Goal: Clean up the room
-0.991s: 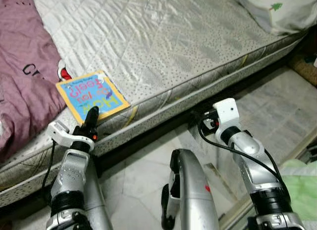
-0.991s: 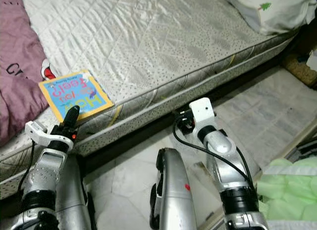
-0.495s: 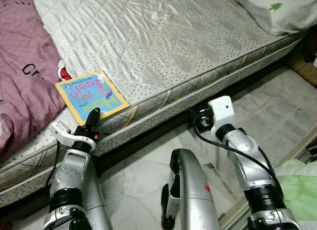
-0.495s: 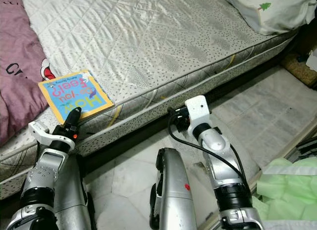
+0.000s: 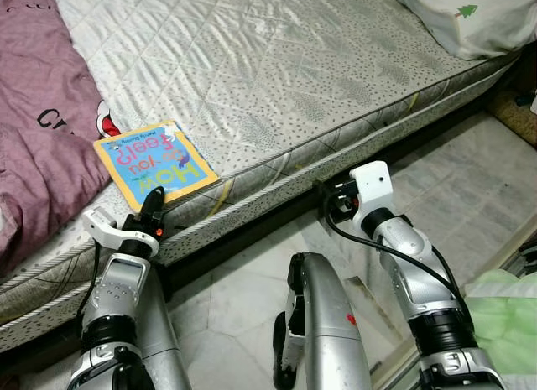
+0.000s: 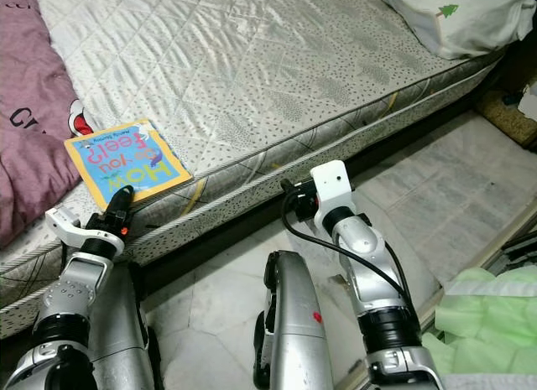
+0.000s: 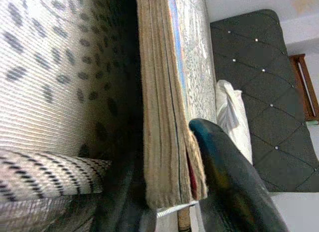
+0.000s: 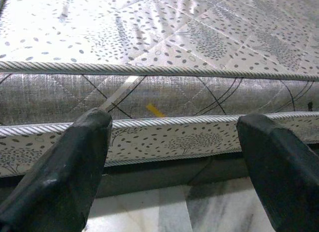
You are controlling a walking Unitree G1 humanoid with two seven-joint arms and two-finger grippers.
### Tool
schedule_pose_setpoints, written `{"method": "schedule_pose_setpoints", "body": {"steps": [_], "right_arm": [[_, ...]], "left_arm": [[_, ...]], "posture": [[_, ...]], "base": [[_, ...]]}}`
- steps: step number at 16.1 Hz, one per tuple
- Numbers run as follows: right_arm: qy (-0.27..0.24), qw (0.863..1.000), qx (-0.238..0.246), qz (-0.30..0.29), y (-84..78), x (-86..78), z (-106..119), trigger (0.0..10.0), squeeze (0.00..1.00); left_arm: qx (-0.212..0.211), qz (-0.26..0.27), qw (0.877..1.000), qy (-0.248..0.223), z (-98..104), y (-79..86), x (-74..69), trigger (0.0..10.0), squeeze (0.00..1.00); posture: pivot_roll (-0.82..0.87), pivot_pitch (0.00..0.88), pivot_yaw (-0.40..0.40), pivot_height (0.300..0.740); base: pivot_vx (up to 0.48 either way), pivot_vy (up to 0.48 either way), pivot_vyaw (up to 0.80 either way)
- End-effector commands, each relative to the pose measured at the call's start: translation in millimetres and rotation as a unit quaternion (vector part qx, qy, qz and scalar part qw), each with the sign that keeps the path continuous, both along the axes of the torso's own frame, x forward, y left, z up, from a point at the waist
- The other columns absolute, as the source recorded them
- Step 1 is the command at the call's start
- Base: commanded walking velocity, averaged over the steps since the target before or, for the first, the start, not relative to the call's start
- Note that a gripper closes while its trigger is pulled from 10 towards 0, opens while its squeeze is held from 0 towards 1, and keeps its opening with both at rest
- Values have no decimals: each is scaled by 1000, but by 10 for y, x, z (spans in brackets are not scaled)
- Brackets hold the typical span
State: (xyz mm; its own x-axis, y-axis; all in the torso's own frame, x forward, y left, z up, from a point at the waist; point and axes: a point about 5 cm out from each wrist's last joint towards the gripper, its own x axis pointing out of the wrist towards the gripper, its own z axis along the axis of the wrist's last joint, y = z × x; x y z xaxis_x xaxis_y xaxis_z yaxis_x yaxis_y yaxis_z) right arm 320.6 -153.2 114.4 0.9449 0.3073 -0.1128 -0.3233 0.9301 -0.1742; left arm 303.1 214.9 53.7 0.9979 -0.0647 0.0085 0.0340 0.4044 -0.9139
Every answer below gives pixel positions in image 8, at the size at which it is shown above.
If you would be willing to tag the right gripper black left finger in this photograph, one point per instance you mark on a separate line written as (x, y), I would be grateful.
(57, 179)

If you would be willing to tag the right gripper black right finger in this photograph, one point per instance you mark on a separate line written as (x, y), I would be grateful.
(281, 172)

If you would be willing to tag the dark bed base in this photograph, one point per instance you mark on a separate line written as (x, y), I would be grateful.
(162, 177)

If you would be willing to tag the quilted white patterned mattress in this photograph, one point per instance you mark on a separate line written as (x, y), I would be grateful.
(149, 30)

